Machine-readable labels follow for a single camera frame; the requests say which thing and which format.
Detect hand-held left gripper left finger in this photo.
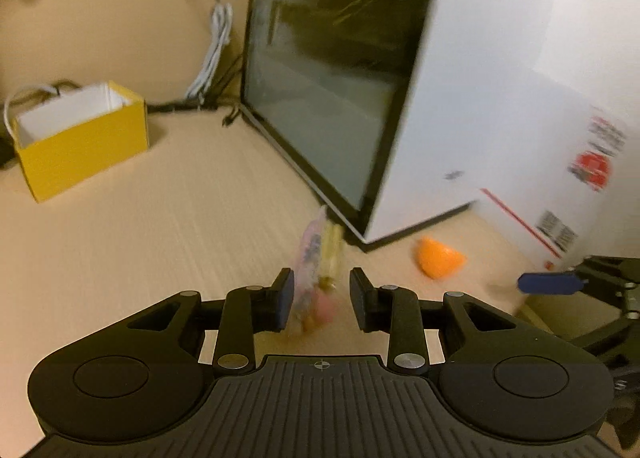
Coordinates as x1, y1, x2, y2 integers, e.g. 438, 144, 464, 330
127, 268, 296, 373

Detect yellow box with white handle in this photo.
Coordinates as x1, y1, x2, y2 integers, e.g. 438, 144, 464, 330
4, 81, 151, 203

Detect small orange object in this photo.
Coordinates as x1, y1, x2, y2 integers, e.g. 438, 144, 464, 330
412, 237, 469, 281

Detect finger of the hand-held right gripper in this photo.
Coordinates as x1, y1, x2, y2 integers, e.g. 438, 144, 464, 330
517, 255, 640, 320
567, 315, 640, 360

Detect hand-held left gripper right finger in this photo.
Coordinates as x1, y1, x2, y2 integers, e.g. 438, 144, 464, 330
350, 267, 516, 374

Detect clear candy packet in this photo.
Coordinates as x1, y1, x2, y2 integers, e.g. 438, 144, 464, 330
291, 205, 347, 339

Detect white cable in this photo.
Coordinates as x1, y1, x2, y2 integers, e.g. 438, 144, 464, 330
167, 0, 234, 104

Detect white box with red label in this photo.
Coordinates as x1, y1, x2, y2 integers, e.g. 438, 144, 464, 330
472, 66, 640, 266

